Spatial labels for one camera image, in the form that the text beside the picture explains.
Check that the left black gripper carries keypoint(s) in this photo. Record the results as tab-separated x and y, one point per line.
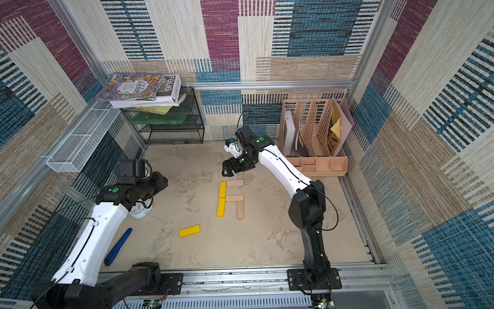
161	182

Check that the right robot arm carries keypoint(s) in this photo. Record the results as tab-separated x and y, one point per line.
307	207

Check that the white book in organizer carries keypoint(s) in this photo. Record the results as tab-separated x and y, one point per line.
289	133

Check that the yellow block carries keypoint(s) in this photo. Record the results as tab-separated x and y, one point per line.
222	190
221	207
183	233

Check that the yellow black paper in organizer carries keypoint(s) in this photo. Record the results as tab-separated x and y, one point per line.
334	132

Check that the black wire shelf rack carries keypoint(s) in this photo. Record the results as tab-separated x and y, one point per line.
182	124

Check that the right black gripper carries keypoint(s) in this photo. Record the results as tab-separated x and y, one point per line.
237	164

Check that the wooden block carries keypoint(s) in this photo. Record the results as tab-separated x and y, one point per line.
234	183
240	210
234	198

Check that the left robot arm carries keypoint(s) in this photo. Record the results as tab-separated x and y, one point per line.
75	284

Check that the black folio book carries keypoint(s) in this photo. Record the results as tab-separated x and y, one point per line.
167	95

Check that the green folder on shelf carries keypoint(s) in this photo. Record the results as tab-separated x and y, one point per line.
172	118

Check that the white alarm clock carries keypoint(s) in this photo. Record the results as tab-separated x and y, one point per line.
141	209

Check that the blue marker pen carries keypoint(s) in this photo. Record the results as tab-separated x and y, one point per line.
111	256

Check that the colourful picture book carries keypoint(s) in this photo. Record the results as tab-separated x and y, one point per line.
132	86

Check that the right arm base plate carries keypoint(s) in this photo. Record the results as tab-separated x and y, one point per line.
304	280

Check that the white wire mesh basket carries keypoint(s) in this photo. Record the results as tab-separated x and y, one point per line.
74	152

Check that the pink desk file organizer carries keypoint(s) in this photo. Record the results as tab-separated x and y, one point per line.
310	154

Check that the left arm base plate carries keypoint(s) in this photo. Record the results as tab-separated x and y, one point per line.
170	283

